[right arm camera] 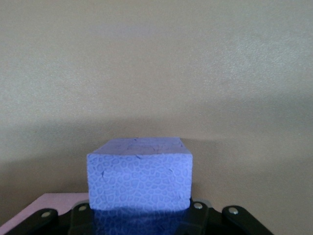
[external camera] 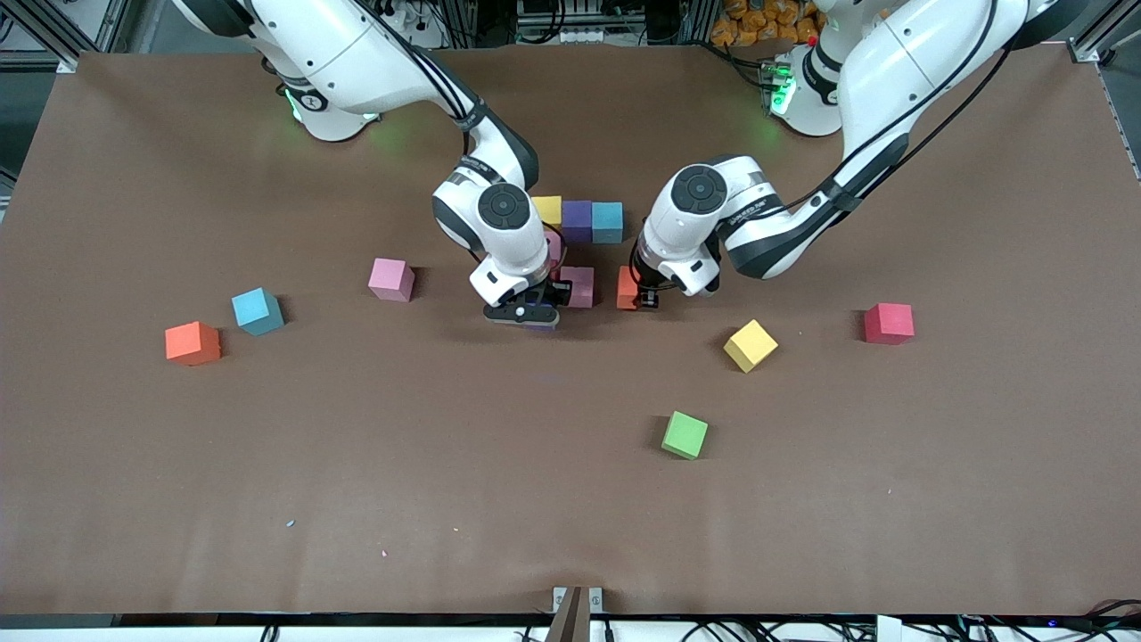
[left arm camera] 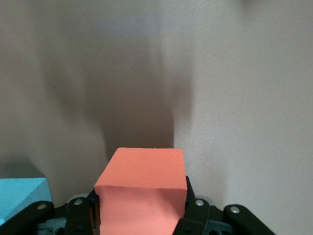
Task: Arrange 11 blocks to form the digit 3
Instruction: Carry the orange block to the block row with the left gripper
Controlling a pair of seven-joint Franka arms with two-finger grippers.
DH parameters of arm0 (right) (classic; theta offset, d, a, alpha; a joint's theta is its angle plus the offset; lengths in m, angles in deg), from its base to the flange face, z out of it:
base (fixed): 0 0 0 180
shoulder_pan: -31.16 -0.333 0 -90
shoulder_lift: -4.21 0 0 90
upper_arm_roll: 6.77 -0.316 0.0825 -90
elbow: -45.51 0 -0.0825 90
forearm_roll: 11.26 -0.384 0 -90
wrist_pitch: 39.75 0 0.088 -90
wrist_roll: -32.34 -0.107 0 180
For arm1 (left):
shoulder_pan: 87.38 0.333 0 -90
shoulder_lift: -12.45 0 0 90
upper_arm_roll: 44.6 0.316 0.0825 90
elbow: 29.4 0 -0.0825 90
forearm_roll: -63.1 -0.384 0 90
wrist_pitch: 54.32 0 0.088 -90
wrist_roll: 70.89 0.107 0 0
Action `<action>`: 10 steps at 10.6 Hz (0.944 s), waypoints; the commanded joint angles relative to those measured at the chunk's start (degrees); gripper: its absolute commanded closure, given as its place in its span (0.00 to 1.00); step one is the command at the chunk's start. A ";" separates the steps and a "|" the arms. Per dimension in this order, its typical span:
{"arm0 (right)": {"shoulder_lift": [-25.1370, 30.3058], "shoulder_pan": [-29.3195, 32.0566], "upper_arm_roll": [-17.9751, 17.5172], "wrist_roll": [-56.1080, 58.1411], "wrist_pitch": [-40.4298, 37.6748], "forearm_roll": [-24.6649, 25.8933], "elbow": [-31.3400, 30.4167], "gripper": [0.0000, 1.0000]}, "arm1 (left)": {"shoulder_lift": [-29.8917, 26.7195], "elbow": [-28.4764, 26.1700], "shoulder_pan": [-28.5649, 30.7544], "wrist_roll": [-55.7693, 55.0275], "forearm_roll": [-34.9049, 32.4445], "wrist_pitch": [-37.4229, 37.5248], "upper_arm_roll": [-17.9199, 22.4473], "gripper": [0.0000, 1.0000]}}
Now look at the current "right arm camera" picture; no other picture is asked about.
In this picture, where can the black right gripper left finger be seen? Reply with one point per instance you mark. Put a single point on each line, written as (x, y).
(61, 220)

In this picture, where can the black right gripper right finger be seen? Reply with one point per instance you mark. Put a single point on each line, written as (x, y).
(215, 220)

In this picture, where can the pink foam cube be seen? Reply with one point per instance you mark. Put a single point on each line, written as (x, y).
(36, 203)

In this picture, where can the purple foam cube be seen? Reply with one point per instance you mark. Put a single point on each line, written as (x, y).
(139, 176)

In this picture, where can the brown table cover sheet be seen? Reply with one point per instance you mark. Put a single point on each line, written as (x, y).
(156, 73)

